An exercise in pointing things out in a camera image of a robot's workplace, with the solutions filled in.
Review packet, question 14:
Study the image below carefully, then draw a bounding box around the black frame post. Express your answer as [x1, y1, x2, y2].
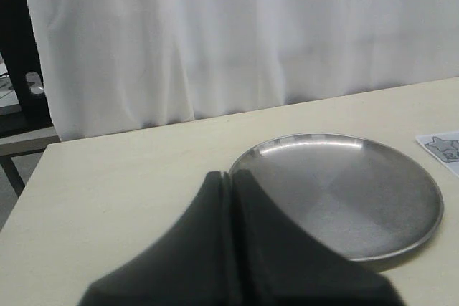
[1, 0, 52, 138]

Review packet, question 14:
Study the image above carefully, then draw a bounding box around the paper number game board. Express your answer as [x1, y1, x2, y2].
[415, 131, 459, 176]

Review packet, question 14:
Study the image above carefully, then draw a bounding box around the white backdrop curtain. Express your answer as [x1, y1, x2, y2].
[27, 0, 458, 140]

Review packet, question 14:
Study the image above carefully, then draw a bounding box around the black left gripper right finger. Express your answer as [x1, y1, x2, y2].
[232, 170, 404, 305]

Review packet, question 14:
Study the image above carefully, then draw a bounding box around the round steel plate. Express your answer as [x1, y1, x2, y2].
[230, 133, 444, 264]

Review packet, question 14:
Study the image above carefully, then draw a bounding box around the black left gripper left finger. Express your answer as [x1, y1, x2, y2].
[80, 172, 237, 305]

